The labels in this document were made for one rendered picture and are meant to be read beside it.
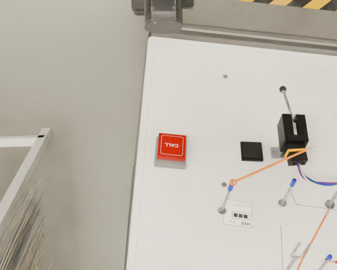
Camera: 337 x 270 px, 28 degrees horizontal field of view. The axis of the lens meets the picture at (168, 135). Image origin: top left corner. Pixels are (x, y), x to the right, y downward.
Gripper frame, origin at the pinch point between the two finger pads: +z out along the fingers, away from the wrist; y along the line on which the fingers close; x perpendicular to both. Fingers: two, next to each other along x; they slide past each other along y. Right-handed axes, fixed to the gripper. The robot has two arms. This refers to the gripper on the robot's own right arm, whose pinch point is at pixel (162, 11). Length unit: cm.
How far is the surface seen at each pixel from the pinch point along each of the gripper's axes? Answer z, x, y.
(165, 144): 6.1, -22.7, 0.1
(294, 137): 2.5, -22.8, 22.3
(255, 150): 10.2, -23.4, 16.5
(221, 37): 20.9, 2.9, 12.4
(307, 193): 9.2, -31.7, 25.3
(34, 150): 94, -5, -40
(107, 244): 139, -32, -21
